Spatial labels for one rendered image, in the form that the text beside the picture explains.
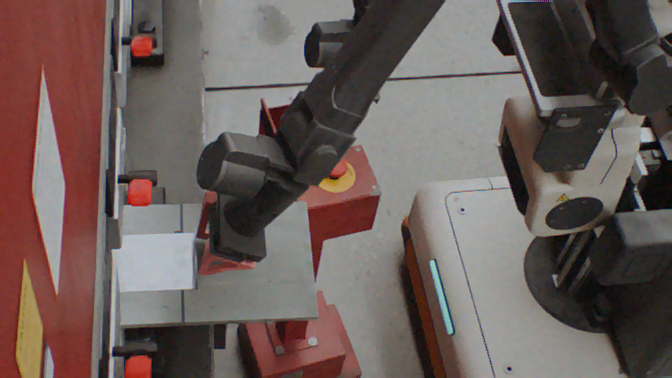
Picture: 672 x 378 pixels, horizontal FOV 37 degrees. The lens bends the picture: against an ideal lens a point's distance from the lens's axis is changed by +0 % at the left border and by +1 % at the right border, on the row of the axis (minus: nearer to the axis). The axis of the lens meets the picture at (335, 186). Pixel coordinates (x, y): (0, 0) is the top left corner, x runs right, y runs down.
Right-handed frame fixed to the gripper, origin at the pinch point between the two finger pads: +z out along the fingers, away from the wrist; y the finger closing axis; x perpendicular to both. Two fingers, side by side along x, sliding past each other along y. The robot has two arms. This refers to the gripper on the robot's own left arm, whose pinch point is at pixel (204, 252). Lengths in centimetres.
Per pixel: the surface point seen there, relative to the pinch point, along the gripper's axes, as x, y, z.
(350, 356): 82, -34, 68
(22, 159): -45, 41, -57
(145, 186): -20.0, 10.2, -21.3
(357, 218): 38.7, -25.3, 11.9
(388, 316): 91, -44, 63
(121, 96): -18.2, -9.6, -12.1
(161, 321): -3.8, 8.8, 4.5
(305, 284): 12.0, 4.3, -5.1
